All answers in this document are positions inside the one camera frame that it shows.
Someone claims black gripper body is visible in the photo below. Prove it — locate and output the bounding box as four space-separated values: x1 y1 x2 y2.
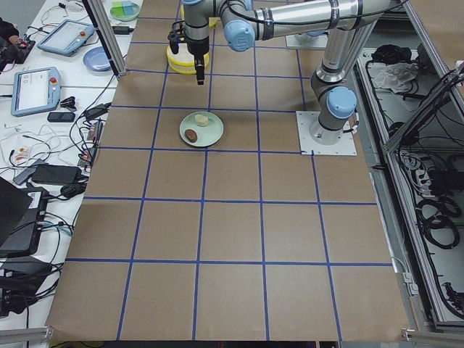
167 21 210 69

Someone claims yellow steamer basket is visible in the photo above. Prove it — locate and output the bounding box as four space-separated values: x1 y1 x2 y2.
166 43 196 75

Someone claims white steamed bun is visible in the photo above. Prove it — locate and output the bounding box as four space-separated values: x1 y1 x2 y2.
194 114 209 127

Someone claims brown bun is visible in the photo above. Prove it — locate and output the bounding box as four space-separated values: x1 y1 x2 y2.
184 129 198 143

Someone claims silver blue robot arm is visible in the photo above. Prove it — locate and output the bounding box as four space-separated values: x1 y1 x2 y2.
167 1 390 133

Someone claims light green plate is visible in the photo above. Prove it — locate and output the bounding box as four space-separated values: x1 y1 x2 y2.
179 112 224 148

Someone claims green plate with blocks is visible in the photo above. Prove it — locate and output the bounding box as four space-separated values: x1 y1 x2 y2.
109 1 141 22

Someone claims blue plate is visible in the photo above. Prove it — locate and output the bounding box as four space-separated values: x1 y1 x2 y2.
83 46 112 72

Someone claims upper teach pendant tablet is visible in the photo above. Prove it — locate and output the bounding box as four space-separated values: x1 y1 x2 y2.
37 20 95 57

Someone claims teach pendant tablet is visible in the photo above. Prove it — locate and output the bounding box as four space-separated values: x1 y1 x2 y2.
11 67 61 117
37 20 95 57

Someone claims black phone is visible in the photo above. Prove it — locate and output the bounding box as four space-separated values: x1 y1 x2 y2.
47 112 75 123

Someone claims lower teach pendant tablet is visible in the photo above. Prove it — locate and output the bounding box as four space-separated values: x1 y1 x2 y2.
11 67 61 117

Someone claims crumpled white cloth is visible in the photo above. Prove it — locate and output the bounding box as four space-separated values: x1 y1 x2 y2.
373 62 418 94

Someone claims black laptop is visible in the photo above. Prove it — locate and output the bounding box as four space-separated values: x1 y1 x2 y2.
1 178 49 258

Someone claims aluminium frame post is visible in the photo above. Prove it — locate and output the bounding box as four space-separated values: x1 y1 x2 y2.
83 0 127 78

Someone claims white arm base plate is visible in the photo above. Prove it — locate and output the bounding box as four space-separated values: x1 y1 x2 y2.
296 111 357 157

